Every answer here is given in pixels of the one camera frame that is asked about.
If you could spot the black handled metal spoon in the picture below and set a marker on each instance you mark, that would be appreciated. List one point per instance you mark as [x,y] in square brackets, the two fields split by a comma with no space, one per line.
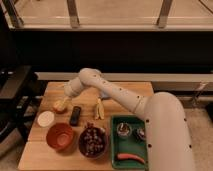
[141,134]

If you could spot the wooden cutting board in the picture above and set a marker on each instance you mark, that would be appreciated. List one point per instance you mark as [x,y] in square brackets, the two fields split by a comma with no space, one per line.
[38,156]

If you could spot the blue sponge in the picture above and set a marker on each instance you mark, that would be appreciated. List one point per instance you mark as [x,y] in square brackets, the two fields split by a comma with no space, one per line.
[104,97]

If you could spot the black remote control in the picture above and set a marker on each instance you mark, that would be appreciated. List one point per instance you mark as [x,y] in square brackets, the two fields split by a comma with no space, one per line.
[75,116]

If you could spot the green plastic tray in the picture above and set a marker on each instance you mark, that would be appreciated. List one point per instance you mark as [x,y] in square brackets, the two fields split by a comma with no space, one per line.
[132,144]

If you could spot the black chair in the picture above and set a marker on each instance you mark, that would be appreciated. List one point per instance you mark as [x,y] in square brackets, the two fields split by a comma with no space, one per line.
[18,92]

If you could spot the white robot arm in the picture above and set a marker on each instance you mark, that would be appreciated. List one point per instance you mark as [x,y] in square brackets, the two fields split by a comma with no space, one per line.
[168,139]

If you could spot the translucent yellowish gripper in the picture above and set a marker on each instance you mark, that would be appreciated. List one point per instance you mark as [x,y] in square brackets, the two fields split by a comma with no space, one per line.
[64,102]

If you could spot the dark bowl with grapes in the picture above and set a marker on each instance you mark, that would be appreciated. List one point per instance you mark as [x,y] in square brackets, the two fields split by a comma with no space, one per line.
[93,141]

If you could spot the red yellow apple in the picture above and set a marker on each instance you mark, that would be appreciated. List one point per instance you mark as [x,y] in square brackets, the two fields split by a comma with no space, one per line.
[57,109]

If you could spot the white round lid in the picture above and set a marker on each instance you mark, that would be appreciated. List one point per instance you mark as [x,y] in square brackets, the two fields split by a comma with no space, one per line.
[45,119]

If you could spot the red bowl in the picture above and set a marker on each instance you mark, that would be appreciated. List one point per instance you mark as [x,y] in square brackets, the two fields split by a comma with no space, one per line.
[60,136]

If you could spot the small glass jar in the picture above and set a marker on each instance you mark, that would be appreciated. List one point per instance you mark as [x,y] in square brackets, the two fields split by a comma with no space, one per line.
[123,129]

